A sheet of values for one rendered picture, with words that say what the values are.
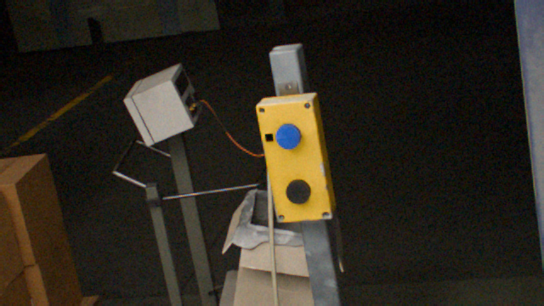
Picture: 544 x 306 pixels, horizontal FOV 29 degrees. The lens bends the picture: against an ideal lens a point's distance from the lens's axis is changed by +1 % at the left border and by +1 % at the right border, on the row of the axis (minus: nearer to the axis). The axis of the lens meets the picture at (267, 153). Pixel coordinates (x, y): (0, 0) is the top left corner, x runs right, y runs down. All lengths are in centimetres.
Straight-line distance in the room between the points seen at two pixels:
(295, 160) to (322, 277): 30
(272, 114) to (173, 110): 169
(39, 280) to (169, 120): 111
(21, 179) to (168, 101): 94
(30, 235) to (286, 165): 247
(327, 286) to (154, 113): 164
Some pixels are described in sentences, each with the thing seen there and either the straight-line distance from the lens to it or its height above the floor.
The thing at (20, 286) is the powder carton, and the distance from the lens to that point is 452.
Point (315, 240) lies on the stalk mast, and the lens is 226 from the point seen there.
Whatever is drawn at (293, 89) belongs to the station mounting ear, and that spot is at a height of 156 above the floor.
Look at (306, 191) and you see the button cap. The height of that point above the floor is 136.
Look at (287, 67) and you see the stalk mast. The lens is 214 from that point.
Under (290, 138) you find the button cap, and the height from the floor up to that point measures 148.
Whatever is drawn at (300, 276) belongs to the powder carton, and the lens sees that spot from 373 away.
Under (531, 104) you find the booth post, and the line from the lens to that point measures 189.
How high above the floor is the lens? 209
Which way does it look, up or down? 17 degrees down
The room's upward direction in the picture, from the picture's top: 11 degrees counter-clockwise
